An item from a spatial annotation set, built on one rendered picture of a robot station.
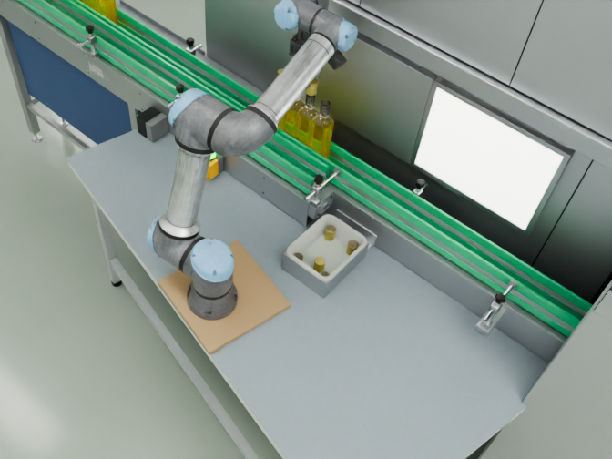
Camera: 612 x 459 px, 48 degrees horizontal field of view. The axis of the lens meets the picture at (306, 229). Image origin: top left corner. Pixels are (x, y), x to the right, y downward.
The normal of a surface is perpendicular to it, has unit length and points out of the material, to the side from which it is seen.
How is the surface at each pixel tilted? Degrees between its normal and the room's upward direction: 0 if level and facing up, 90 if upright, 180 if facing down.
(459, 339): 0
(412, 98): 90
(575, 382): 90
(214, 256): 9
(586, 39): 90
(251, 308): 2
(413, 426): 0
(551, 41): 90
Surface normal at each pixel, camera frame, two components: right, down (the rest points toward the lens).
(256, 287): 0.11, -0.61
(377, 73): -0.63, 0.57
